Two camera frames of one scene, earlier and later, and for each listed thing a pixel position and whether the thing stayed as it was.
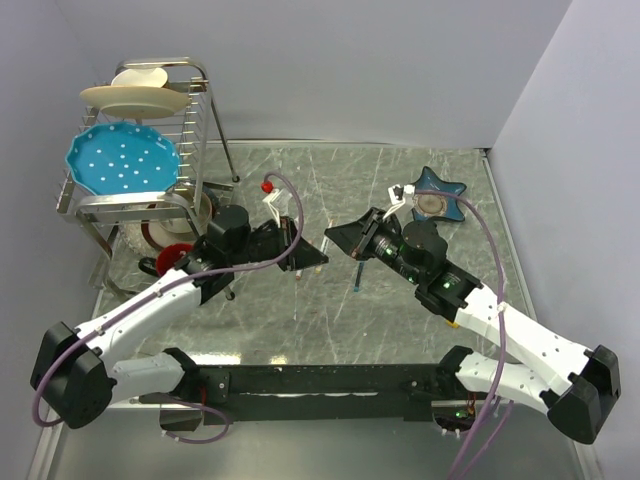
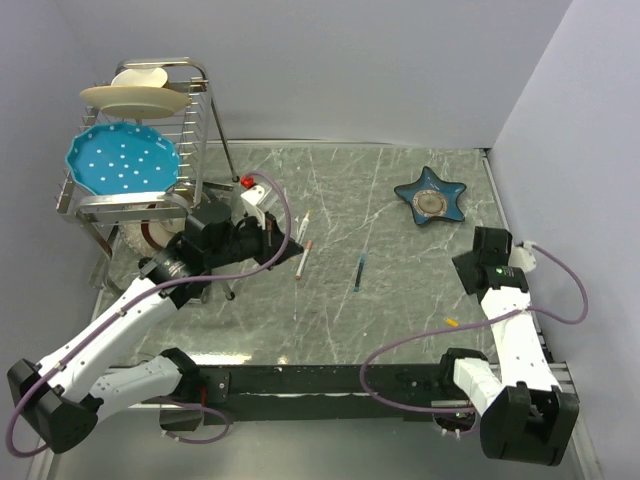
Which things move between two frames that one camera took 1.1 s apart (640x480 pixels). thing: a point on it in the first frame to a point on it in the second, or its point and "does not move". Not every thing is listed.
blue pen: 358,276 does not move
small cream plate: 135,77 does not move
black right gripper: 356,237 to 462,262
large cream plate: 135,101 does not move
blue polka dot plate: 123,158 does not move
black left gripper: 305,256 to 262,234
